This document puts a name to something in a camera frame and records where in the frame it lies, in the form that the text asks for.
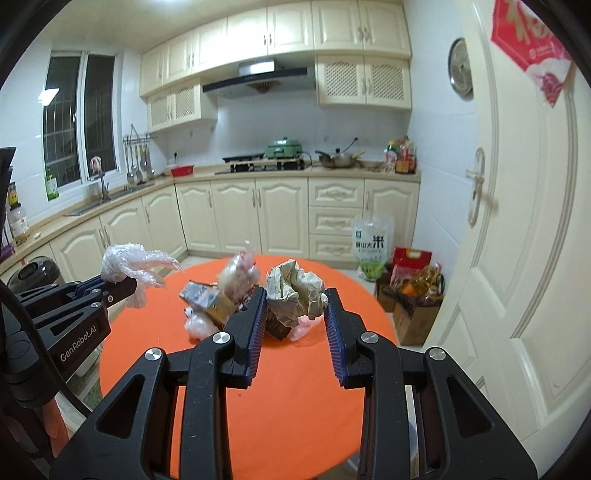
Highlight white plastic bag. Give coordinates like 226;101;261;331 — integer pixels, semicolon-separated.
100;243;181;309

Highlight white jar on counter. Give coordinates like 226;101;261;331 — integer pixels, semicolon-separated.
8;203;30;245

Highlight red basin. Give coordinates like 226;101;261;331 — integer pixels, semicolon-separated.
170;165;194;178

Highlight black rice cooker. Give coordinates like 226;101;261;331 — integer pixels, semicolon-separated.
8;256;64;294

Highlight cardboard box with oil bottles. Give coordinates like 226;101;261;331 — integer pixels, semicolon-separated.
375;264;446;347

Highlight window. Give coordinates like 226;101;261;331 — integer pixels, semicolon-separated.
42;52;118;187

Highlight red fu paper decoration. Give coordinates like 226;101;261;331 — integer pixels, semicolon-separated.
491;0;573;108

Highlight white door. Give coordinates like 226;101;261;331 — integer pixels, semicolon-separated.
427;1;590;474

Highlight door handle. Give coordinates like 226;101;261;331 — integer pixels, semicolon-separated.
465;147;486;228

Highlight gas stove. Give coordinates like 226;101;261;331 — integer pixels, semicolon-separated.
216;153;312;175

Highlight round table orange cloth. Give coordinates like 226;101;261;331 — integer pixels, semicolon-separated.
99;254;399;480

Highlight upper cabinets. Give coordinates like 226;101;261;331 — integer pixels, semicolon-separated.
139;1;412;132

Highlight pink translucent plastic bag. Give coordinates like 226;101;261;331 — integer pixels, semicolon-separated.
287;316;324;342

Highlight sink faucet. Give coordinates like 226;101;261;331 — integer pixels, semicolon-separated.
89;156;110;203

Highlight lower cabinets with counter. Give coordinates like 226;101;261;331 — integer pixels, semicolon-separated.
1;166;421;280

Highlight wok with lid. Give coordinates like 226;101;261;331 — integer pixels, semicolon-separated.
315;137;365;169

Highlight brown paper bag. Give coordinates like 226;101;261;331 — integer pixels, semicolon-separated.
266;259;328;328

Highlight rice bag on floor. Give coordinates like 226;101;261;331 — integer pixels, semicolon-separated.
352;218;394;281

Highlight milk carton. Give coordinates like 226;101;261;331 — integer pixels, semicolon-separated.
179;281;238;327

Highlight condiment bottles group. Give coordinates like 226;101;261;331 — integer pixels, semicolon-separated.
385;136;417;175

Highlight green electric cooker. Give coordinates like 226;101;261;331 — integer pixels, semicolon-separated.
264;137;303;159

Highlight hanging utensil rack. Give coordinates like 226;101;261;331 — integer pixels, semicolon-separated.
123;124;157;187

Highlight green dish soap bottle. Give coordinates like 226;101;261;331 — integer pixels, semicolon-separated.
45;168;59;201

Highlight clear bag with round bread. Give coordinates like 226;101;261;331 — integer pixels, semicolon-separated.
217;241;260;305

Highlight range hood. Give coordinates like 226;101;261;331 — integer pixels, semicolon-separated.
201;61;315;99

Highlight dark brown snack wrapper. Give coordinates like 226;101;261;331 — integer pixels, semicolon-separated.
266;309;294;340

